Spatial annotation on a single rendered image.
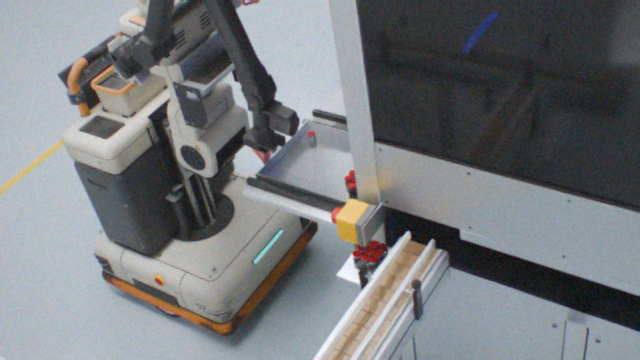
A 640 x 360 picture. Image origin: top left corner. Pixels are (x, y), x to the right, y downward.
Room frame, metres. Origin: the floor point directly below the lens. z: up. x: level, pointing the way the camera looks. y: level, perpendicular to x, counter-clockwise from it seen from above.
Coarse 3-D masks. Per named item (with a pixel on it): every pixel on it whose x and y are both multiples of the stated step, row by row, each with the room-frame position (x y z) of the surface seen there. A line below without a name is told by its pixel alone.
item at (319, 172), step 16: (304, 128) 1.81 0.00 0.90; (320, 128) 1.79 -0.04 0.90; (336, 128) 1.76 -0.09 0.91; (288, 144) 1.74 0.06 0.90; (304, 144) 1.76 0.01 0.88; (320, 144) 1.74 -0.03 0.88; (336, 144) 1.73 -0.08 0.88; (272, 160) 1.68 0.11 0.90; (288, 160) 1.70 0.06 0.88; (304, 160) 1.68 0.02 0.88; (320, 160) 1.67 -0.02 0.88; (336, 160) 1.66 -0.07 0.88; (256, 176) 1.63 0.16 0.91; (272, 176) 1.64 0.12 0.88; (288, 176) 1.63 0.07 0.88; (304, 176) 1.61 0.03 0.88; (320, 176) 1.60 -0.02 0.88; (336, 176) 1.59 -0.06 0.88; (304, 192) 1.52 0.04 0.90; (320, 192) 1.54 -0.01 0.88; (336, 192) 1.52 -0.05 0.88
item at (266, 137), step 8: (256, 128) 1.65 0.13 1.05; (264, 128) 1.63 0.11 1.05; (248, 136) 1.67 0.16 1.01; (256, 136) 1.65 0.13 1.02; (264, 136) 1.64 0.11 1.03; (272, 136) 1.65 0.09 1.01; (280, 136) 1.66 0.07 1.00; (264, 144) 1.64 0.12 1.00; (272, 144) 1.63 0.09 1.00; (272, 152) 1.61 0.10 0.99
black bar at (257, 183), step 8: (248, 184) 1.62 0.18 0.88; (256, 184) 1.60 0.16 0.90; (264, 184) 1.59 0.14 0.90; (272, 184) 1.59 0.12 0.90; (272, 192) 1.57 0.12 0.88; (280, 192) 1.55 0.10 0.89; (288, 192) 1.54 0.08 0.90; (296, 192) 1.53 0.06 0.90; (296, 200) 1.52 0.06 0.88; (304, 200) 1.50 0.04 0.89; (312, 200) 1.49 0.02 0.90; (320, 200) 1.48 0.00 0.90; (320, 208) 1.47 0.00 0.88; (328, 208) 1.45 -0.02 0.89; (336, 208) 1.44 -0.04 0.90
